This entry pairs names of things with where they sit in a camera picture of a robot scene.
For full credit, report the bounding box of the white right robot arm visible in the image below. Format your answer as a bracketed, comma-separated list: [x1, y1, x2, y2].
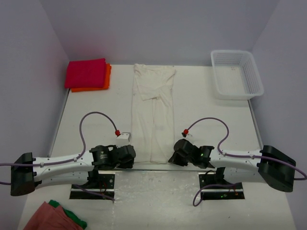
[168, 139, 296, 193]

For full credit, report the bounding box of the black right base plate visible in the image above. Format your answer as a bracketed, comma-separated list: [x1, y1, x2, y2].
[199, 170, 245, 201]

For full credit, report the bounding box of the white plastic basket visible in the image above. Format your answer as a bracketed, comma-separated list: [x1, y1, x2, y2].
[211, 50, 264, 100]

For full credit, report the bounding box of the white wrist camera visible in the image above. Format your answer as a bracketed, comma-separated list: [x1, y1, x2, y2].
[115, 130, 131, 147]
[181, 129, 193, 138]

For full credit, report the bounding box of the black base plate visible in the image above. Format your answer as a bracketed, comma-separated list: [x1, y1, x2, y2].
[199, 170, 245, 201]
[70, 171, 115, 200]

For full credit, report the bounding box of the white t shirt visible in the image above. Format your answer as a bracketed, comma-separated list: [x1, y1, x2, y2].
[131, 64, 176, 164]

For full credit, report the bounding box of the folded orange t shirt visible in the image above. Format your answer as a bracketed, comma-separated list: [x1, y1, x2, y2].
[71, 63, 112, 92]

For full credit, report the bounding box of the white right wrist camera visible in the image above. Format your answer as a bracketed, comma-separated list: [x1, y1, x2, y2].
[181, 129, 193, 138]

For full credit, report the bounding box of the salmon pink cloth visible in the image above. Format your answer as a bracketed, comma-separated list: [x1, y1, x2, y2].
[24, 202, 82, 230]

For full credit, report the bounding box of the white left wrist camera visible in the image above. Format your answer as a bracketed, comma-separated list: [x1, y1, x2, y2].
[115, 130, 131, 147]

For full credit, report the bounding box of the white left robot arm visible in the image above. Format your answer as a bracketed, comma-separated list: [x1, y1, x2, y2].
[10, 145, 136, 196]

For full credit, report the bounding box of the green cloth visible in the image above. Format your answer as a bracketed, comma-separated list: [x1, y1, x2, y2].
[48, 200, 88, 230]

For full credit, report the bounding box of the folded pink t shirt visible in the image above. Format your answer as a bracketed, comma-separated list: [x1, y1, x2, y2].
[64, 58, 106, 89]

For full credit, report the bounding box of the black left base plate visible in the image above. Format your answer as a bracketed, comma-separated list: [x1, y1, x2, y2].
[70, 171, 115, 200]

